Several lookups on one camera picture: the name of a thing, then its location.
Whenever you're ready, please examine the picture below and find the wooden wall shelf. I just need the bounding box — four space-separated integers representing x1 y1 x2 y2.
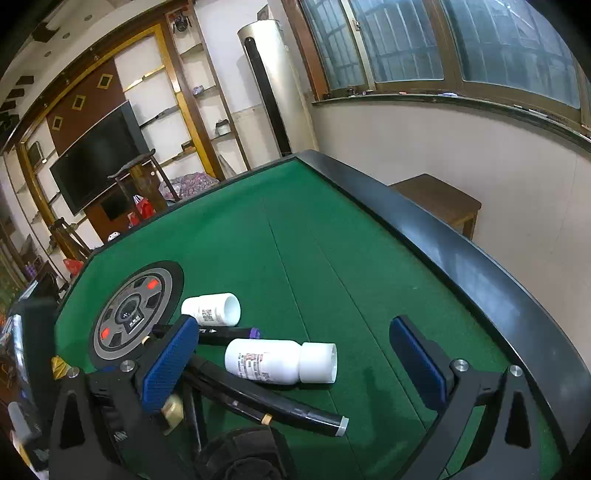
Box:
164 9 251 182

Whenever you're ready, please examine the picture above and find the wooden chair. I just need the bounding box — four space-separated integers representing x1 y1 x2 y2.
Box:
108 150 181 228

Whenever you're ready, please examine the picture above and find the thick black marker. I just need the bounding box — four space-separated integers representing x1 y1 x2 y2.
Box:
187 355 350 437

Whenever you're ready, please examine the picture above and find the white bottle with large cap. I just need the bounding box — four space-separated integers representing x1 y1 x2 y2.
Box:
225 338 338 385

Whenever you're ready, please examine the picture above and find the black marker with cream end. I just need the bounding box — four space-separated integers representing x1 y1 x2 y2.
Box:
161 392 208 455

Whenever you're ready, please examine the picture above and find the white bottle with code label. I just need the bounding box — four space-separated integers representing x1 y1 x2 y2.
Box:
181 292 242 327

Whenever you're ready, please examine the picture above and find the floral cloth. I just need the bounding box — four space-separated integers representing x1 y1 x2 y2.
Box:
167 172 219 200

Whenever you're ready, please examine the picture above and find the purple capped black marker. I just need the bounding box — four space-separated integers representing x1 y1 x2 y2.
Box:
152 324 263 345

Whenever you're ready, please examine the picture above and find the brown wooden stool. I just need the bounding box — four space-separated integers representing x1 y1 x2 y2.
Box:
390 174 482 240

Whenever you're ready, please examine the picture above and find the wooden stand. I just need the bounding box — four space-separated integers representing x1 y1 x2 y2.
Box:
47 219 92 262

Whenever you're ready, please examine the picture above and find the window with brown frame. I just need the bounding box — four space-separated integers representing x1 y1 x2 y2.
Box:
295 0 591 139

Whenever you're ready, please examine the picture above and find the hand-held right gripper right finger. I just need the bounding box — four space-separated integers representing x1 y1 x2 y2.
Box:
389 315 543 480

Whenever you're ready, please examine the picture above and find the standing air conditioner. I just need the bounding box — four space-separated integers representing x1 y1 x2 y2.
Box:
237 19 319 158

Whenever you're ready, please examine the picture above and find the round grey table control panel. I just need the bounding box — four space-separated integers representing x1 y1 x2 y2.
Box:
88 261 184 370

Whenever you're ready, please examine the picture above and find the small white bottle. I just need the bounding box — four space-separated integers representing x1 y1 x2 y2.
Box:
7 401 36 446

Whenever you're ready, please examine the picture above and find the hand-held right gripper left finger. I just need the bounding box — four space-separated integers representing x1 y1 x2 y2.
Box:
48 315 200 480

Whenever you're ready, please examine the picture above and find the black plastic holder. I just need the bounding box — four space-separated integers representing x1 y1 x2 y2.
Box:
196 427 291 480

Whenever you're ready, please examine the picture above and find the black television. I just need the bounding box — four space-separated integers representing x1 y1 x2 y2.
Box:
49 100 151 216

